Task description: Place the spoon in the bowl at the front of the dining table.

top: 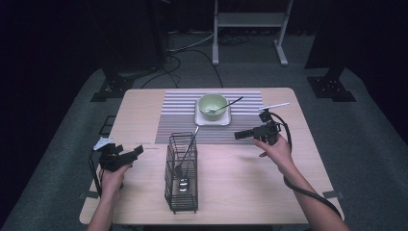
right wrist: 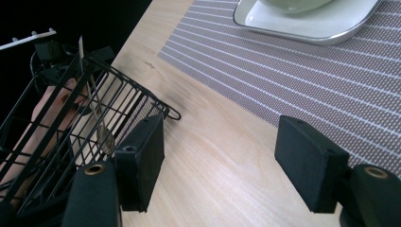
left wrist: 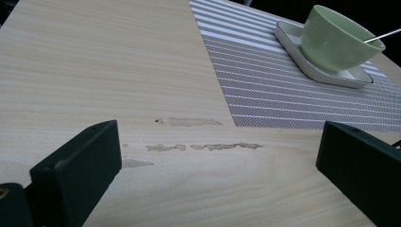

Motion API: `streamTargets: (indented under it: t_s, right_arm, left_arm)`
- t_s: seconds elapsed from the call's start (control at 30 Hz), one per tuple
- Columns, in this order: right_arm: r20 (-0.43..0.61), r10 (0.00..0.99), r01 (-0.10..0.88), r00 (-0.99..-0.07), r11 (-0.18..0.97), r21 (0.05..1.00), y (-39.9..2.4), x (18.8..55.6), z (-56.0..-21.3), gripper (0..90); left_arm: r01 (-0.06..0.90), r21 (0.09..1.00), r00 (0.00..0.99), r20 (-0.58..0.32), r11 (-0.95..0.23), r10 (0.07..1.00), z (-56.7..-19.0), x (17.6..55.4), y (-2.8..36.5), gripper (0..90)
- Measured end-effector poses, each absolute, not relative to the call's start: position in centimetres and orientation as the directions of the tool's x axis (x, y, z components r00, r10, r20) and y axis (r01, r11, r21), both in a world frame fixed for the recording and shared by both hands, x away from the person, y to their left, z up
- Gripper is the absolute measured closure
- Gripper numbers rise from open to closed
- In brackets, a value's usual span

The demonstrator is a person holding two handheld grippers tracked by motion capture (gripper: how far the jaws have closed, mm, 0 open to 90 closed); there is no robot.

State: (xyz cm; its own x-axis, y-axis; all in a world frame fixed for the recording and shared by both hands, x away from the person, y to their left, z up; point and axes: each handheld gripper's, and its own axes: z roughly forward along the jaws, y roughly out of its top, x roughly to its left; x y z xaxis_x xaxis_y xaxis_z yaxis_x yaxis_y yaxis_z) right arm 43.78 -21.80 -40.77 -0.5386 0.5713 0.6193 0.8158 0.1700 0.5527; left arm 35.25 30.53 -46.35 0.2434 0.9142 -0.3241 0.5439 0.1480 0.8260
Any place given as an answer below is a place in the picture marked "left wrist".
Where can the metal spoon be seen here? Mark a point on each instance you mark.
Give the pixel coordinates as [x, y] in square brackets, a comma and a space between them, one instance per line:
[383, 35]

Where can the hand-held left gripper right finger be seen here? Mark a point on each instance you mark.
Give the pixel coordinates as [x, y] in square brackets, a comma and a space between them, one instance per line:
[365, 170]

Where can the white square plate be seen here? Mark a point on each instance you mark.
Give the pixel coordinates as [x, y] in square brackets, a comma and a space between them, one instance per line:
[293, 41]

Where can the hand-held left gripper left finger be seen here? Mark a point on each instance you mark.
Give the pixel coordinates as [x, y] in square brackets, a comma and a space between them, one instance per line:
[78, 170]

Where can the striped placemat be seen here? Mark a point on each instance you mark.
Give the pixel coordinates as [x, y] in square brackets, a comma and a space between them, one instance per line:
[268, 88]

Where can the light green bowl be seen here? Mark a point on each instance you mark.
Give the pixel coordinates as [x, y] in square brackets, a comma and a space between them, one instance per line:
[331, 44]

